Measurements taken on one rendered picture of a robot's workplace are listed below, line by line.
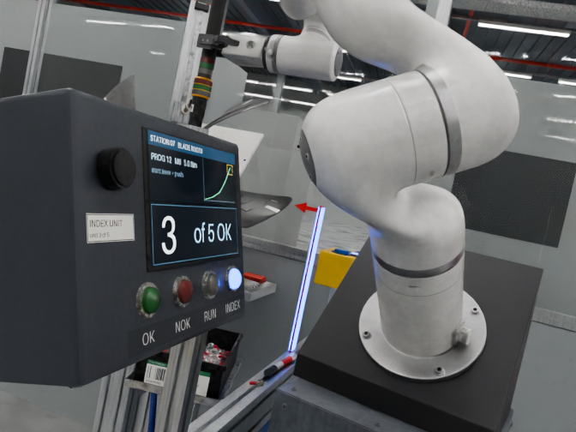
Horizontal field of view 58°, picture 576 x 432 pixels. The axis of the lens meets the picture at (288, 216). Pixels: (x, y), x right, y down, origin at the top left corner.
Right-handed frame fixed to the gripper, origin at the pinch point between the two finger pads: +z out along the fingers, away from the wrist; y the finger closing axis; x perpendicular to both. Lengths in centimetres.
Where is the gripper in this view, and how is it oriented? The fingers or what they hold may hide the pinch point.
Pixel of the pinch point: (211, 45)
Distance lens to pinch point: 129.4
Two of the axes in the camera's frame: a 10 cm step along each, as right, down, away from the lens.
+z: -9.3, -2.2, 3.1
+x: 2.1, -9.8, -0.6
